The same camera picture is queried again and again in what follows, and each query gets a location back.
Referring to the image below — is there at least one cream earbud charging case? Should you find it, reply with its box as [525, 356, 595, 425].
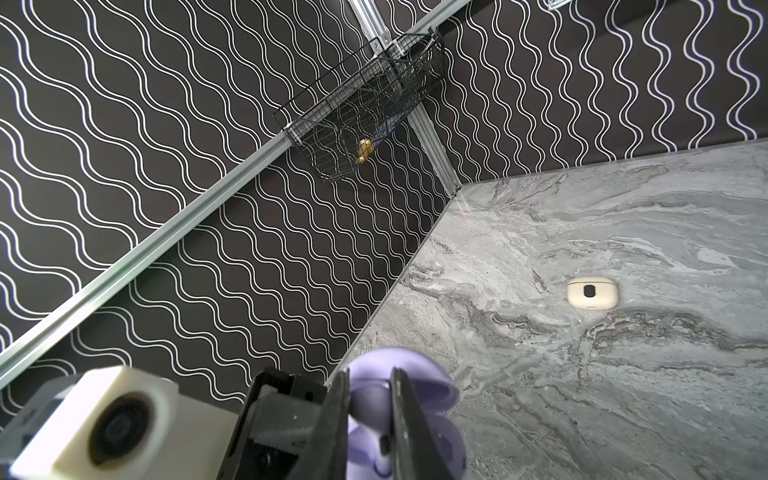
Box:
[566, 277, 619, 311]

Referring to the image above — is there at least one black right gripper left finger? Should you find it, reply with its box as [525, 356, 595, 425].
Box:
[288, 372, 350, 480]

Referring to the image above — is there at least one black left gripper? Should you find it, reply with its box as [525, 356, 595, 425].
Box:
[217, 367, 327, 479]

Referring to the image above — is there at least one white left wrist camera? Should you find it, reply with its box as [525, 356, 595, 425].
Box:
[1, 366, 238, 480]

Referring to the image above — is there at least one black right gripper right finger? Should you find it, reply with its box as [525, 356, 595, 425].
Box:
[390, 368, 453, 479]

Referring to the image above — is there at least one small brass object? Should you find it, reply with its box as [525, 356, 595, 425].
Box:
[356, 139, 375, 165]

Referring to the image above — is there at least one purple round earbud case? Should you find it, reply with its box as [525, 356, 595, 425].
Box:
[346, 346, 466, 479]

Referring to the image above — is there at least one black wire basket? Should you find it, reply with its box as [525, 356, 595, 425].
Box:
[273, 29, 447, 181]

